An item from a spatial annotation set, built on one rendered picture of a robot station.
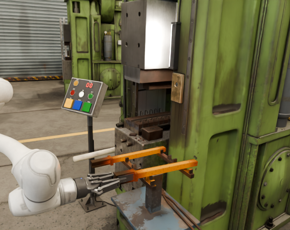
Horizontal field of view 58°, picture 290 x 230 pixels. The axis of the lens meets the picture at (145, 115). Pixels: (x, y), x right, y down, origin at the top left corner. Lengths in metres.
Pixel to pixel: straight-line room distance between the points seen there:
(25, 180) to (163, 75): 1.20
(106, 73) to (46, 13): 3.75
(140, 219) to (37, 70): 8.49
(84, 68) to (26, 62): 3.31
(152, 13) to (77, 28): 4.94
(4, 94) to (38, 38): 8.17
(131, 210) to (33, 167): 0.74
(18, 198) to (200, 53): 1.08
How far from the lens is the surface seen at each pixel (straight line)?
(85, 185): 0.99
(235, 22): 1.69
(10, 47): 9.43
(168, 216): 1.38
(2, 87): 1.32
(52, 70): 9.57
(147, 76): 1.69
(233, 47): 1.69
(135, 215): 1.38
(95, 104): 2.07
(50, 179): 0.80
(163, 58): 1.69
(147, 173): 1.11
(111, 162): 1.29
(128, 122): 1.85
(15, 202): 0.95
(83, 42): 6.50
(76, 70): 6.47
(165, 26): 1.68
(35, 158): 0.79
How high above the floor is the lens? 1.56
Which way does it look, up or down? 17 degrees down
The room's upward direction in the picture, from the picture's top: 2 degrees clockwise
